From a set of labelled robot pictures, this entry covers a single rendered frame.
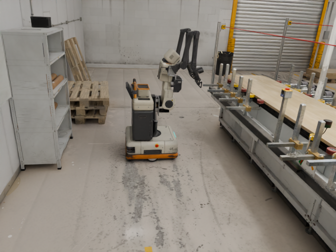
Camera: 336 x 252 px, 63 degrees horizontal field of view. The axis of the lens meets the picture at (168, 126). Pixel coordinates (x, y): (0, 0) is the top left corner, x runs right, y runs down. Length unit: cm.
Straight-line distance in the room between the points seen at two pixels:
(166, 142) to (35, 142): 153
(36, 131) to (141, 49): 656
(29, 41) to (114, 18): 640
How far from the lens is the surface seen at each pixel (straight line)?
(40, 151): 351
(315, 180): 238
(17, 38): 319
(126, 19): 938
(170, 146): 353
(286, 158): 223
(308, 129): 277
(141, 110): 334
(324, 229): 284
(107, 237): 260
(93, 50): 950
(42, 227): 282
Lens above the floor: 181
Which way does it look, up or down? 22 degrees down
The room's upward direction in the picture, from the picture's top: 3 degrees clockwise
